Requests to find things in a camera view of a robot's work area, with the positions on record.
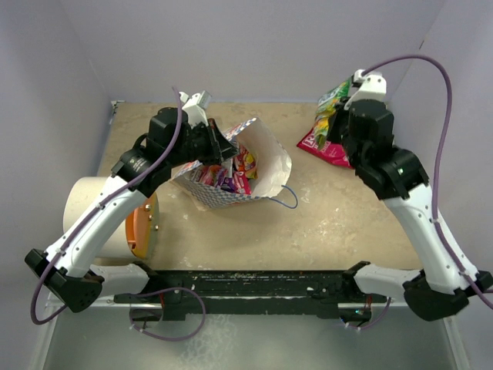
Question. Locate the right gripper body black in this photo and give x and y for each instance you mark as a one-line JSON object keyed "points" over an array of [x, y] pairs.
{"points": [[338, 132]]}

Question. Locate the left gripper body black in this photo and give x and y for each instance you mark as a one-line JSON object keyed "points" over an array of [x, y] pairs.
{"points": [[200, 146]]}

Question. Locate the green yellow candy packet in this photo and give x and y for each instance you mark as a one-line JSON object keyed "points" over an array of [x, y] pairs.
{"points": [[326, 108]]}

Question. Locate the pink cookie snack packet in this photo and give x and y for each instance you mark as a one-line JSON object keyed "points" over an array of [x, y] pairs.
{"points": [[331, 153]]}

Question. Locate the blue checkered paper bag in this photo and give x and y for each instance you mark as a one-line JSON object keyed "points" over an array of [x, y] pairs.
{"points": [[260, 170]]}

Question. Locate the purple white snack packet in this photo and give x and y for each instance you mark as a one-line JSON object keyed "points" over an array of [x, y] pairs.
{"points": [[226, 181]]}

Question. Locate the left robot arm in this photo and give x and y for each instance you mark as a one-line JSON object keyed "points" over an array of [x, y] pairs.
{"points": [[66, 267]]}

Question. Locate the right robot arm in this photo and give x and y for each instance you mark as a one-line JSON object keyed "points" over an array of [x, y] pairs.
{"points": [[447, 279]]}

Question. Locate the orange snack packet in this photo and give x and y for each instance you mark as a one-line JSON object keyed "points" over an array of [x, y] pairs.
{"points": [[246, 163]]}

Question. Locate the white cylinder orange lid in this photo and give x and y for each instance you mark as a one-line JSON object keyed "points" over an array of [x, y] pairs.
{"points": [[129, 221]]}

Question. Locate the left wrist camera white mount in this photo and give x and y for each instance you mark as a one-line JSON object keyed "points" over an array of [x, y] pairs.
{"points": [[195, 106]]}

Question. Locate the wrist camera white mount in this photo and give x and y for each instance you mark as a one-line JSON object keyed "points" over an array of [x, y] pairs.
{"points": [[195, 106], [369, 86]]}

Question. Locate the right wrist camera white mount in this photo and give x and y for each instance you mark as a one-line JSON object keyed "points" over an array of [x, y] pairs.
{"points": [[369, 86]]}

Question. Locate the aluminium table frame rail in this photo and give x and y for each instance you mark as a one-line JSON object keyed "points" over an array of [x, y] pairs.
{"points": [[115, 105]]}

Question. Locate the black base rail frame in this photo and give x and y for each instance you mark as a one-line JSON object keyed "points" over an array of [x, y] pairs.
{"points": [[324, 294]]}

